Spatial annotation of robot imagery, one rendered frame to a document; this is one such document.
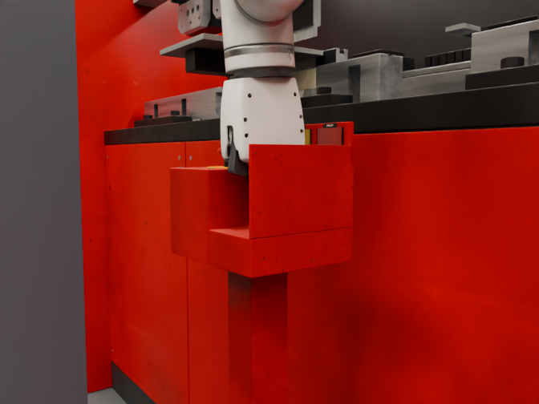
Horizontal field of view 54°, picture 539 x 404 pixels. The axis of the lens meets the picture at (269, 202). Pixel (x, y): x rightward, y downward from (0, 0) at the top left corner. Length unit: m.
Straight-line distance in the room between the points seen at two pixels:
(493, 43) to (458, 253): 0.30
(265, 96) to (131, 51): 1.30
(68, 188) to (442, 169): 0.44
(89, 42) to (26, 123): 1.27
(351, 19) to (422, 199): 1.15
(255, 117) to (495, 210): 0.29
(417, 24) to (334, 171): 1.00
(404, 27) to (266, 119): 1.05
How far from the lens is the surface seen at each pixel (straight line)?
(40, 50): 0.61
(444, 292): 0.71
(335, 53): 1.05
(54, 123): 0.60
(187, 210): 0.71
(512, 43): 0.80
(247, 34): 0.62
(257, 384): 0.73
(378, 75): 0.94
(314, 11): 1.13
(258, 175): 0.58
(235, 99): 0.61
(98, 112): 1.82
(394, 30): 1.66
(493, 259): 0.66
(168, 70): 1.93
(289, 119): 0.64
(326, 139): 0.71
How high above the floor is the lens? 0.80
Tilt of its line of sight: 5 degrees down
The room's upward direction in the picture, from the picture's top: straight up
